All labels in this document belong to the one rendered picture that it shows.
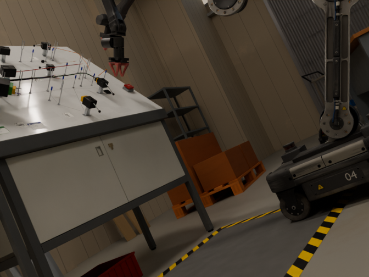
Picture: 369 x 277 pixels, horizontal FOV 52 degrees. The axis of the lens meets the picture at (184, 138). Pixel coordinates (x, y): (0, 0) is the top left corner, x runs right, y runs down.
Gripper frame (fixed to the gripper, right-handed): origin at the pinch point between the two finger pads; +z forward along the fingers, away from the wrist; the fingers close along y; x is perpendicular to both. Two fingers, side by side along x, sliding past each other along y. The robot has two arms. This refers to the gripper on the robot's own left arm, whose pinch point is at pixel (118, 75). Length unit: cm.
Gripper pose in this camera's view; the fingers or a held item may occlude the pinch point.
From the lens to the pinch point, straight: 210.3
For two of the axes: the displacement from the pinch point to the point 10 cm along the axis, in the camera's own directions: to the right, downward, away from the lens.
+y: -4.7, 1.4, -8.7
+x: 8.8, 1.0, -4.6
